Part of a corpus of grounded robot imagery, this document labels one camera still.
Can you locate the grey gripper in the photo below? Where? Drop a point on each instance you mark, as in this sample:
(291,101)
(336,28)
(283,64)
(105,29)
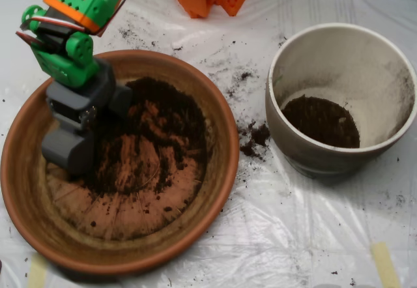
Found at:
(70,118)

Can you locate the dark soil pile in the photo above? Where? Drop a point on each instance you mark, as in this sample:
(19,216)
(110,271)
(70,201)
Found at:
(182,105)

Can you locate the dark soil heap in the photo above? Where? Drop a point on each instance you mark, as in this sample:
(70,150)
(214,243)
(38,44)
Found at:
(319,122)

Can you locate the terracotta clay saucer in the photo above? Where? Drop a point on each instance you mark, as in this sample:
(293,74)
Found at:
(29,187)

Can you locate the spilled soil patch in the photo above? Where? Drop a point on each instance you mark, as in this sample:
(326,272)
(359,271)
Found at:
(257,136)

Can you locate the white ceramic plant pot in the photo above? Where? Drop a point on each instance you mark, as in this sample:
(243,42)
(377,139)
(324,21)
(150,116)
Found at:
(342,66)

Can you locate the beige masking tape strip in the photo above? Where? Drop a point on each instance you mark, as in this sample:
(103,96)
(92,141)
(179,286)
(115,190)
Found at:
(386,265)
(37,271)

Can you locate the clear plastic cover sheet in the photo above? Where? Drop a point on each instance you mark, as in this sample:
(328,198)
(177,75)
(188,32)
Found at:
(293,219)

